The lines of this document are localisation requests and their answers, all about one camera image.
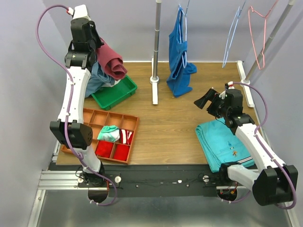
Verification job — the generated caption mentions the mint green white socks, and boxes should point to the mint green white socks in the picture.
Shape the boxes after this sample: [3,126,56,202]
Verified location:
[97,125,120,142]

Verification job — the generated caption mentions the maroon tank top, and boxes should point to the maroon tank top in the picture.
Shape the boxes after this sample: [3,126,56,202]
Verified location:
[97,38,127,80]

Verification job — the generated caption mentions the grey rack pole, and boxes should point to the grey rack pole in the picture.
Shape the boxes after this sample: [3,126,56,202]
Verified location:
[246,0,296,81]
[150,0,162,84]

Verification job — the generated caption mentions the light blue wire hanger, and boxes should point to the light blue wire hanger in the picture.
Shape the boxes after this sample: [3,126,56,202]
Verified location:
[222,0,246,68]

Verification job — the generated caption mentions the left grey rack pole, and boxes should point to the left grey rack pole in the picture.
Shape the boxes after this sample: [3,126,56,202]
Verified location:
[150,0,162,84]

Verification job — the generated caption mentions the right grey rack pole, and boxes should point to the right grey rack pole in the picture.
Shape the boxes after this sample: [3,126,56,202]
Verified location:
[246,0,296,81]

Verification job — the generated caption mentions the pink wire hanger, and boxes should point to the pink wire hanger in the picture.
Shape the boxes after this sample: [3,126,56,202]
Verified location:
[248,0,280,70]

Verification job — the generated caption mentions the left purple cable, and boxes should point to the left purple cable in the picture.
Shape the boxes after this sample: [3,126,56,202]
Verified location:
[35,5,118,207]

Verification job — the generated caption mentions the grey blue cloth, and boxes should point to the grey blue cloth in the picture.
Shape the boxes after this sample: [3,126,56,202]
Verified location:
[85,62,115,98]

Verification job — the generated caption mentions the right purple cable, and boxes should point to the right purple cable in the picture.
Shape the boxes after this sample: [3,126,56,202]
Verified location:
[220,81,298,210]

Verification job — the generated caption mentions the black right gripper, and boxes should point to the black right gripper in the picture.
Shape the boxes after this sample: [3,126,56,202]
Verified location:
[194,88,230,119]

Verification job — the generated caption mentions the red cloth in tray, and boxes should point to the red cloth in tray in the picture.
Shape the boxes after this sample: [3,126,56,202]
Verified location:
[113,144,130,161]
[95,140,114,158]

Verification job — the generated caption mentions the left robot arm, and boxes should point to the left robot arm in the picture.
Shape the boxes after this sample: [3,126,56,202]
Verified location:
[50,17,105,187]

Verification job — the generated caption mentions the turquoise folded shorts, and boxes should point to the turquoise folded shorts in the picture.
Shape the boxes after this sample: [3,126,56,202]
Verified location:
[195,118,255,173]

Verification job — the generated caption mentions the right white rack foot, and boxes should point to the right white rack foot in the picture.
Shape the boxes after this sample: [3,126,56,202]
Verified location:
[236,61,255,108]

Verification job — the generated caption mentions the green plastic bin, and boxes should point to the green plastic bin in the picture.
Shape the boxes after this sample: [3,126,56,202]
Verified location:
[91,75,137,111]

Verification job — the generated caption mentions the red white striped socks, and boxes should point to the red white striped socks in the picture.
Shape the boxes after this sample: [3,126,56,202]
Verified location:
[119,129,134,145]

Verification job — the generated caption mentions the aluminium frame rail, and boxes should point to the aluminium frame rail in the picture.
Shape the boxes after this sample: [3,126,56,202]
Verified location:
[38,171,78,190]

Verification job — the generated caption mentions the purple cable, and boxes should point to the purple cable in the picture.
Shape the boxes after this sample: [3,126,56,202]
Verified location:
[220,81,298,210]
[35,5,118,207]

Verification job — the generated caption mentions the left white rack foot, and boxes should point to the left white rack foot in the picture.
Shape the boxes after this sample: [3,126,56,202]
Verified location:
[150,58,160,105]

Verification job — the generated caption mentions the white cloth in bin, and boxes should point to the white cloth in bin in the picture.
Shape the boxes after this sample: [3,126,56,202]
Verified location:
[111,80,121,87]

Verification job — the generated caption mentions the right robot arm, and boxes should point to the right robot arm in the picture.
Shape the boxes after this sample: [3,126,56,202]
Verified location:
[194,88,298,210]

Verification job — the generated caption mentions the blue tank top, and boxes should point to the blue tank top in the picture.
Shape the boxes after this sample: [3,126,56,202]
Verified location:
[166,18,197,98]

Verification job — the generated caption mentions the white rack foot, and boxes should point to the white rack foot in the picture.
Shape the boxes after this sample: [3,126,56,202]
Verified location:
[150,58,160,105]
[236,61,255,108]

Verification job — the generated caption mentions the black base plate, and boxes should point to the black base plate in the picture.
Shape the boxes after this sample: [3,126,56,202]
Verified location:
[48,163,247,198]

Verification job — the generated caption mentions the wooden compartment tray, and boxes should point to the wooden compartment tray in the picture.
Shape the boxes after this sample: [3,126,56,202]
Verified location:
[61,108,140,165]

